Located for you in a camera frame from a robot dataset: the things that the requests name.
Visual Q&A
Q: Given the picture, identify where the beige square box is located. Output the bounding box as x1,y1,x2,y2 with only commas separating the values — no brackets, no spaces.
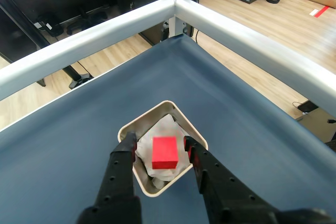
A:
117,100,209,198

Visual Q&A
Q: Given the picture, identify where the gray cabinet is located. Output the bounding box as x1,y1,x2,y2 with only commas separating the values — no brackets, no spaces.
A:
296,108,336,143

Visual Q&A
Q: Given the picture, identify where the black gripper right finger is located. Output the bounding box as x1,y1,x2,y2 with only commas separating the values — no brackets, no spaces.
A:
183,136,289,224

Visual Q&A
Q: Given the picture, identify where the white tissue paper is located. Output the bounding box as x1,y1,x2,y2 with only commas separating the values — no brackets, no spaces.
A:
133,113,194,189

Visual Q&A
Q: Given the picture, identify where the black office desk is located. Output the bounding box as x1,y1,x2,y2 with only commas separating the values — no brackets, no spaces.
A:
0,0,118,90

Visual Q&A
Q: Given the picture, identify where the red cube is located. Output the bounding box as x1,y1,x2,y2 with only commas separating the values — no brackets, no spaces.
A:
151,136,179,170

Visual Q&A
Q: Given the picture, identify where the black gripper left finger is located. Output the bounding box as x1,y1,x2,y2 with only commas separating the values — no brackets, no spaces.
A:
76,131,142,224

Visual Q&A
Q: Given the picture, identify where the silver table leg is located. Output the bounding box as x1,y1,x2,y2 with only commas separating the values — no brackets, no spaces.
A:
167,16,190,38

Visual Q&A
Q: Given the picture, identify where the red floor tape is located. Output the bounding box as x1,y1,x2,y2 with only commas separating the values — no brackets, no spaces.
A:
309,5,330,18

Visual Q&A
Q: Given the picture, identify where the silver metal table rail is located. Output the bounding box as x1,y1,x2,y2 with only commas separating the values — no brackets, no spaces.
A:
0,0,336,116

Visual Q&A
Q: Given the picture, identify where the black power adapter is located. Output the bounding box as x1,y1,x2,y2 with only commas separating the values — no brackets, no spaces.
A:
292,100,320,113

